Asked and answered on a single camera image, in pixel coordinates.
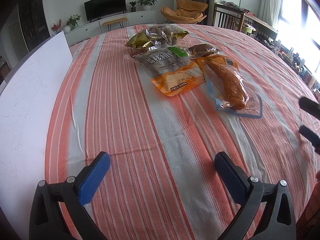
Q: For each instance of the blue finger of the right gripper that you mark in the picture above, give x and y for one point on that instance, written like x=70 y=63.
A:
x=311 y=136

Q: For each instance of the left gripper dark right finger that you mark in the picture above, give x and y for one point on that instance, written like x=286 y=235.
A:
x=234 y=178

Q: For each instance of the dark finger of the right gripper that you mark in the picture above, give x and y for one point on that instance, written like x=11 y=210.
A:
x=310 y=107

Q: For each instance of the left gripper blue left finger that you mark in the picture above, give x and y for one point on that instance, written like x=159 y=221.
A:
x=91 y=176

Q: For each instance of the small brown meat packet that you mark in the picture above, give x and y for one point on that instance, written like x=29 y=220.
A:
x=202 y=50

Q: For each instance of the orange walnut snack bag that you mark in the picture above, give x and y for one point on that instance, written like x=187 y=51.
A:
x=171 y=69

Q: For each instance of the cluttered windowsill items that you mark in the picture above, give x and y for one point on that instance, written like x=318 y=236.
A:
x=292 y=59

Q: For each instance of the red striped tablecloth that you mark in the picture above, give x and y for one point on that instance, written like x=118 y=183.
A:
x=162 y=183

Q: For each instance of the wooden side table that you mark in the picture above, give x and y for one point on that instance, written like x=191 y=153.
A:
x=230 y=17

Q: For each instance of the white cardboard storage box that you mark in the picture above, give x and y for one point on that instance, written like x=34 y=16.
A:
x=27 y=103

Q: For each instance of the white tv cabinet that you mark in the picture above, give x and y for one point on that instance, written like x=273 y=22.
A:
x=95 y=28

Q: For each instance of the orange lounge chair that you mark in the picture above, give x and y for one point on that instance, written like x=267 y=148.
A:
x=187 y=12

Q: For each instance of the red flower vase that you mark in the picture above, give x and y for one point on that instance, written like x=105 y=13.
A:
x=56 y=27

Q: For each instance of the leafy plant white vase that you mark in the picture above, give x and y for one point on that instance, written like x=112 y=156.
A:
x=72 y=21

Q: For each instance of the small wooden bench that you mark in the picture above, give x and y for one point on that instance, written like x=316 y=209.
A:
x=120 y=21

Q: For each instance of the small dark potted plant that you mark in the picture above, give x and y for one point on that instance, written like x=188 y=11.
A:
x=133 y=6

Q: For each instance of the black flat television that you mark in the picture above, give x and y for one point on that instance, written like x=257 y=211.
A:
x=95 y=9

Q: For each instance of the black glass display cabinet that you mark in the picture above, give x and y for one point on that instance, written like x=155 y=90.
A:
x=33 y=23

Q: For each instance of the green potted plant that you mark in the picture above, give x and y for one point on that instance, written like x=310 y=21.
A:
x=147 y=4

